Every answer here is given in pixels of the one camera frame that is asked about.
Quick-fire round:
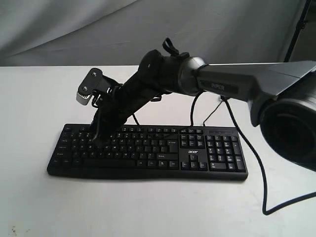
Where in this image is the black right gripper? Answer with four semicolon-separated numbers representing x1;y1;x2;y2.
89;74;170;147

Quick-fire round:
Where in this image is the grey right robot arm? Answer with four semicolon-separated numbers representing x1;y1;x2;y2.
91;39;316;170

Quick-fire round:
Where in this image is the black acer keyboard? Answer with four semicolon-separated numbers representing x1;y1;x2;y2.
47;124;248;181

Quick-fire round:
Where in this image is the grey backdrop cloth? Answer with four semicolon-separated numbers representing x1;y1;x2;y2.
0;0;304;66

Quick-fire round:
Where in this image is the black backdrop stand pole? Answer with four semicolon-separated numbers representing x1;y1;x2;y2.
284;0;312;62

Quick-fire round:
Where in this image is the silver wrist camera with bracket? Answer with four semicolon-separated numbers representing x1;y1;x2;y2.
76;68;117;106

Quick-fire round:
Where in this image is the black keyboard usb cable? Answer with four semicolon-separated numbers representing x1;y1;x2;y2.
202;95;229;127

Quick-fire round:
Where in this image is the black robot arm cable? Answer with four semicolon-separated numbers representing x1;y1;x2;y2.
190;93;316;216

